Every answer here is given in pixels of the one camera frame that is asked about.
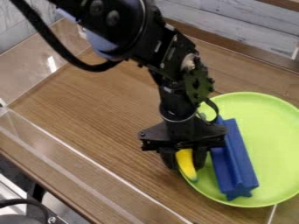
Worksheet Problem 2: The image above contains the clear acrylic enclosure wall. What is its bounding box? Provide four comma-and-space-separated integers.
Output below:
0, 106, 192, 224

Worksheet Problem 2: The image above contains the blue star-shaped prism block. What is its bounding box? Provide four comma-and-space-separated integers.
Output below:
209, 116, 259, 200

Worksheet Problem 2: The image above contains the yellow toy banana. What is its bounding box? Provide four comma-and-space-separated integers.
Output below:
175, 149, 197, 182

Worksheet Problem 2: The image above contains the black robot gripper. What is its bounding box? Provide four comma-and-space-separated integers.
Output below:
137, 86, 227, 171

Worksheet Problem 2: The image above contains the green round plate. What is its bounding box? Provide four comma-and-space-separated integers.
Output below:
181, 92, 299, 207

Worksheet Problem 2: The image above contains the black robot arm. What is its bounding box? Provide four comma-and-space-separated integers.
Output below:
49, 0, 225, 169

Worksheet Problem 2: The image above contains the black cable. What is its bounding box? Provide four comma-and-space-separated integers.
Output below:
8, 0, 121, 74

